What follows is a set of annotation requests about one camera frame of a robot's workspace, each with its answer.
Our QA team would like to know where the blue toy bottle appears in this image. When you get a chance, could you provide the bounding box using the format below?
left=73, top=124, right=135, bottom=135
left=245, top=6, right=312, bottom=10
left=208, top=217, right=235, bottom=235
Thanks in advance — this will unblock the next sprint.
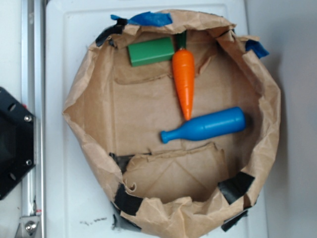
left=160, top=107, right=246, bottom=143

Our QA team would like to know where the brown paper bag container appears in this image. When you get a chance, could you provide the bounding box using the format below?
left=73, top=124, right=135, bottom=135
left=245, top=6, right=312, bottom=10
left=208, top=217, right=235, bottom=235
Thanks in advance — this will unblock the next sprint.
left=63, top=9, right=281, bottom=238

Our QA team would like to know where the orange toy carrot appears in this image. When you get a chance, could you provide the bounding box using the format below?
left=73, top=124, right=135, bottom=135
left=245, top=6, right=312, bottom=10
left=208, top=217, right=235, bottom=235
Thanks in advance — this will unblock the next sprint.
left=172, top=49, right=195, bottom=120

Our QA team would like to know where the green wooden block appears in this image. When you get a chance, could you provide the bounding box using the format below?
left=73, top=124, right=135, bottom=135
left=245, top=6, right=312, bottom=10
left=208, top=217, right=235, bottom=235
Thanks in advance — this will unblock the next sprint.
left=128, top=37, right=174, bottom=67

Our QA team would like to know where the white plastic tray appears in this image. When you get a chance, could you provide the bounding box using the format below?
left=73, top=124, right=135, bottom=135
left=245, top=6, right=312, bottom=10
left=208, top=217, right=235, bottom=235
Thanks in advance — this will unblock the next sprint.
left=44, top=0, right=269, bottom=238

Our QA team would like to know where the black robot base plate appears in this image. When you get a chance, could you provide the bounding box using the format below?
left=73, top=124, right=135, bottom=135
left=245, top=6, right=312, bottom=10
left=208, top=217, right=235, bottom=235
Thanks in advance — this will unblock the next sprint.
left=0, top=88, right=34, bottom=200

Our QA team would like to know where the aluminium frame rail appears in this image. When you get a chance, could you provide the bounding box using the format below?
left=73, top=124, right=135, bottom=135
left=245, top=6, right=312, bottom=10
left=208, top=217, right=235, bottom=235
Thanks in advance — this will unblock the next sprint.
left=21, top=0, right=48, bottom=238

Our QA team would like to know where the metal corner bracket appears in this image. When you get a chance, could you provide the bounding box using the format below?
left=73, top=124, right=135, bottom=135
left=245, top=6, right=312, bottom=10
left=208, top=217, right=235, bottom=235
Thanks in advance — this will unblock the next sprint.
left=14, top=216, right=42, bottom=238

